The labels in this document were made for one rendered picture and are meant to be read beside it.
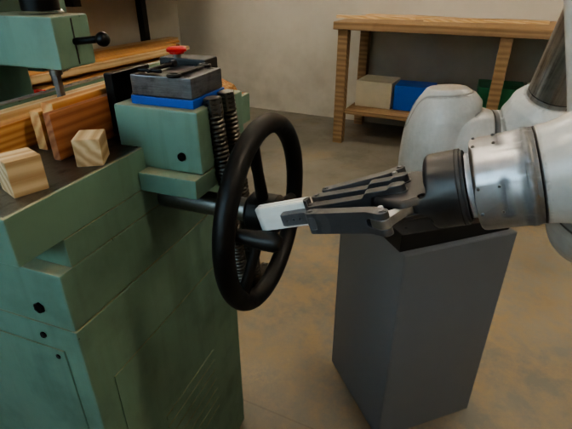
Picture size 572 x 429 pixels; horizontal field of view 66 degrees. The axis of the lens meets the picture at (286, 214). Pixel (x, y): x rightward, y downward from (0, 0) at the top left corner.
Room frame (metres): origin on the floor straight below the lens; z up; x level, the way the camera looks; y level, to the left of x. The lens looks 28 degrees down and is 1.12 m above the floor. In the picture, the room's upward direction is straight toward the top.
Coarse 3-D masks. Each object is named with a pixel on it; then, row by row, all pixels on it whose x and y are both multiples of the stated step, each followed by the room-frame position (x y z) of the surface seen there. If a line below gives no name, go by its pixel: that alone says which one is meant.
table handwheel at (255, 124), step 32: (256, 128) 0.54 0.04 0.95; (288, 128) 0.63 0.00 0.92; (256, 160) 0.54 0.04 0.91; (288, 160) 0.68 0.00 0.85; (224, 192) 0.47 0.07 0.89; (256, 192) 0.56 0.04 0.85; (288, 192) 0.69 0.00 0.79; (224, 224) 0.45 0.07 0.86; (256, 224) 0.55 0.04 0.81; (224, 256) 0.44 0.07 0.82; (256, 256) 0.53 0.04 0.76; (288, 256) 0.63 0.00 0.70; (224, 288) 0.45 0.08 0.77; (256, 288) 0.54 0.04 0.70
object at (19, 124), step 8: (8, 120) 0.61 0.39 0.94; (16, 120) 0.61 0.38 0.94; (24, 120) 0.61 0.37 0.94; (0, 128) 0.58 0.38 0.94; (8, 128) 0.59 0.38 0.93; (16, 128) 0.60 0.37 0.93; (24, 128) 0.61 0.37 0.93; (32, 128) 0.62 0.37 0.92; (0, 136) 0.57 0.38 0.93; (8, 136) 0.58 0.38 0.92; (16, 136) 0.60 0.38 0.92; (24, 136) 0.61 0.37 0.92; (32, 136) 0.62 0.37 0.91; (0, 144) 0.57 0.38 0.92; (8, 144) 0.58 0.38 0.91; (16, 144) 0.59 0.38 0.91; (24, 144) 0.60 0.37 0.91; (32, 144) 0.62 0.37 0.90; (0, 152) 0.57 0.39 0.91
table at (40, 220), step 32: (64, 160) 0.56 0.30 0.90; (128, 160) 0.58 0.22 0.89; (0, 192) 0.46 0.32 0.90; (64, 192) 0.47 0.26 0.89; (96, 192) 0.51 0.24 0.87; (128, 192) 0.56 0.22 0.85; (160, 192) 0.58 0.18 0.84; (192, 192) 0.56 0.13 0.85; (0, 224) 0.39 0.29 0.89; (32, 224) 0.42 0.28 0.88; (64, 224) 0.46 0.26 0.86; (0, 256) 0.40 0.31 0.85; (32, 256) 0.41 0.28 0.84
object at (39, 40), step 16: (0, 16) 0.68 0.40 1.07; (16, 16) 0.67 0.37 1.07; (32, 16) 0.66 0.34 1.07; (48, 16) 0.65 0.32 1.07; (64, 16) 0.67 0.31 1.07; (80, 16) 0.70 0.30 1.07; (0, 32) 0.68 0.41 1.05; (16, 32) 0.67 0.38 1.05; (32, 32) 0.66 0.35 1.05; (48, 32) 0.65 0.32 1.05; (64, 32) 0.66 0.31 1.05; (80, 32) 0.69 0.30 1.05; (0, 48) 0.68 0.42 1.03; (16, 48) 0.67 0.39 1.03; (32, 48) 0.66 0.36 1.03; (48, 48) 0.65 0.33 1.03; (64, 48) 0.66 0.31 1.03; (80, 48) 0.69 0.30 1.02; (0, 64) 0.69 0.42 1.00; (16, 64) 0.67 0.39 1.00; (32, 64) 0.66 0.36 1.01; (48, 64) 0.65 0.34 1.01; (64, 64) 0.65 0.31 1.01; (80, 64) 0.68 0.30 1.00
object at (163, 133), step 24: (240, 96) 0.70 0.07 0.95; (120, 120) 0.62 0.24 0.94; (144, 120) 0.60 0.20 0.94; (168, 120) 0.59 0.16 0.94; (192, 120) 0.58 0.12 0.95; (240, 120) 0.69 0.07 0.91; (144, 144) 0.61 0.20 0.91; (168, 144) 0.59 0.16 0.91; (192, 144) 0.58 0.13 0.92; (168, 168) 0.59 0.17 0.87; (192, 168) 0.58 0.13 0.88
